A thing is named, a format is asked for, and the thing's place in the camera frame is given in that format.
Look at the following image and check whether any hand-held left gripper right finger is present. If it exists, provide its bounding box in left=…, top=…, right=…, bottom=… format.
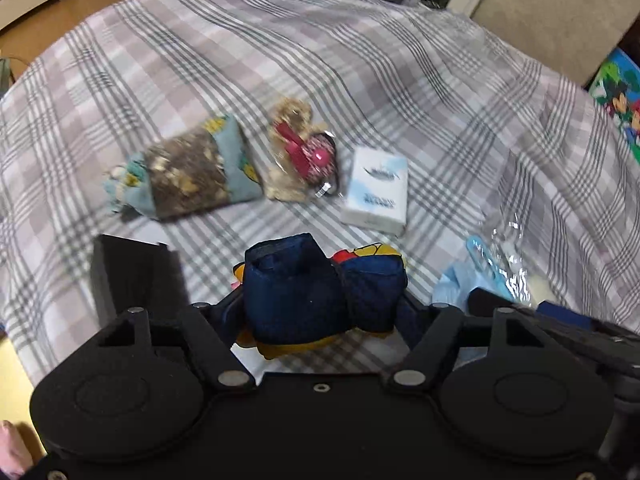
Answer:
left=387, top=292, right=544, bottom=392

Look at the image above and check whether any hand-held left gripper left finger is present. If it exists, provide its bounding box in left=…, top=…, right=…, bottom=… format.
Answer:
left=100, top=285, right=257, bottom=394

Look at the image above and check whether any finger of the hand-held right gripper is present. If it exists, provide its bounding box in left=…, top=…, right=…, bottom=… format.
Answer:
left=469, top=286, right=601, bottom=330

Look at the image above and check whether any navy fabric pouch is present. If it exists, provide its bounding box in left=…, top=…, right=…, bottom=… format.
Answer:
left=234, top=232, right=409, bottom=361

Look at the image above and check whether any white tissue pack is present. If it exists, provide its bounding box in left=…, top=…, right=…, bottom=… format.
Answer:
left=339, top=146, right=409, bottom=237

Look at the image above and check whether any beige crochet piece red clip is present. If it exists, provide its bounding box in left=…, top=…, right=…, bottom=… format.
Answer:
left=264, top=97, right=342, bottom=202

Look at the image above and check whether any gold metal tin tray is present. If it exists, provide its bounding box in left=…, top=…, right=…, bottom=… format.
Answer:
left=0, top=332, right=47, bottom=461

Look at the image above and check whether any light blue face mask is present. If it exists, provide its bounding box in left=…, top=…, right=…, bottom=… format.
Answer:
left=431, top=237, right=506, bottom=307

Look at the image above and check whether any clear plastic wrapper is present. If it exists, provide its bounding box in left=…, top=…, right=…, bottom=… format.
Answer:
left=464, top=207, right=532, bottom=306

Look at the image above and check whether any black triangular glasses case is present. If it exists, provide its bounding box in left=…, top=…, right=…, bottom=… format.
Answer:
left=92, top=234, right=187, bottom=328

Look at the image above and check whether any bag of dried mushrooms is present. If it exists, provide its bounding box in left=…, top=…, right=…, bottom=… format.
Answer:
left=104, top=114, right=263, bottom=221

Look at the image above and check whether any cartoon printed board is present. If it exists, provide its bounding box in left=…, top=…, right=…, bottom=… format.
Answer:
left=589, top=49, right=640, bottom=162

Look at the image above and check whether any grey plaid blanket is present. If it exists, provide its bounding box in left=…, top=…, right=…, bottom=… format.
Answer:
left=0, top=0, right=640, bottom=386

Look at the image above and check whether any pink drawstring pouch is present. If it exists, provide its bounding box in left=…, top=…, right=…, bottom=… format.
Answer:
left=0, top=420, right=32, bottom=478

